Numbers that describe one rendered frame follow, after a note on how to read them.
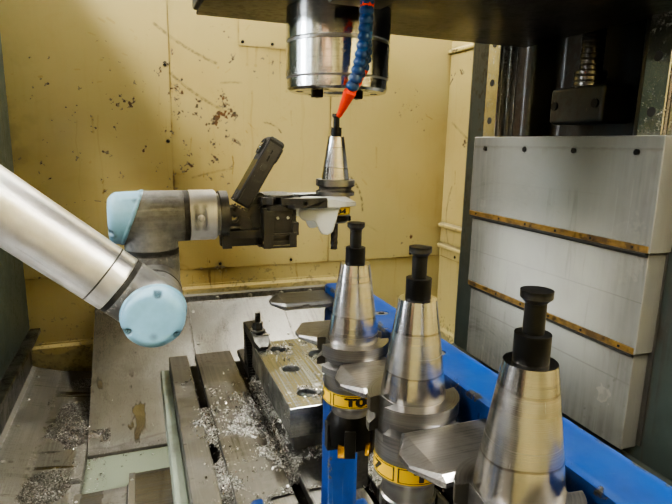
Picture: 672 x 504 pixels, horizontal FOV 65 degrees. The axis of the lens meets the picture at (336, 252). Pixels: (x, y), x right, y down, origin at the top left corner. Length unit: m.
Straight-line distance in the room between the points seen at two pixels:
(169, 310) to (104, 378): 1.03
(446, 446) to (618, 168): 0.71
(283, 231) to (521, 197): 0.53
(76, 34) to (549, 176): 1.38
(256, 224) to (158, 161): 1.03
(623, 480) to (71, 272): 0.56
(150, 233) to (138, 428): 0.85
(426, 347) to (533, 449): 0.11
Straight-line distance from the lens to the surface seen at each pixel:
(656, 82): 0.96
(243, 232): 0.82
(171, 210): 0.78
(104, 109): 1.82
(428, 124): 2.10
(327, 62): 0.80
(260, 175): 0.81
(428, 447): 0.34
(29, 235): 0.67
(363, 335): 0.45
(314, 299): 0.62
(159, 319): 0.66
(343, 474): 0.73
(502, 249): 1.20
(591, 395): 1.08
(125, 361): 1.72
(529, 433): 0.27
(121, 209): 0.78
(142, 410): 1.59
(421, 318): 0.35
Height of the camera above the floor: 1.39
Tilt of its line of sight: 11 degrees down
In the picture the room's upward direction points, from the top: 1 degrees clockwise
